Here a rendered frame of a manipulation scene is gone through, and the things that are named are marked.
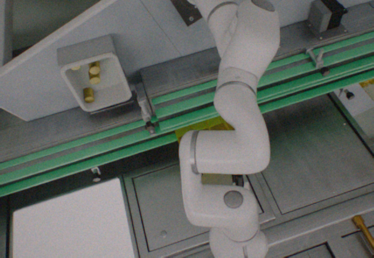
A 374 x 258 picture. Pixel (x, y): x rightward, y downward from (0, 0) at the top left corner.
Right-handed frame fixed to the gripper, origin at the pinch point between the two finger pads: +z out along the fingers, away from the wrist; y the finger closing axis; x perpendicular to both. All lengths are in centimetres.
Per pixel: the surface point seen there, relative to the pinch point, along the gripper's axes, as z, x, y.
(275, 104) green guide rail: 28.3, -17.9, -1.5
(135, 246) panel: -17.7, 35.0, -13.6
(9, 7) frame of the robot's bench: 68, 85, 25
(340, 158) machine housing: 11.0, -40.4, -14.8
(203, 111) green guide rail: 20.6, 9.6, 7.2
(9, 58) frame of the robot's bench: 39, 77, 23
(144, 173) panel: 8.7, 33.5, -12.1
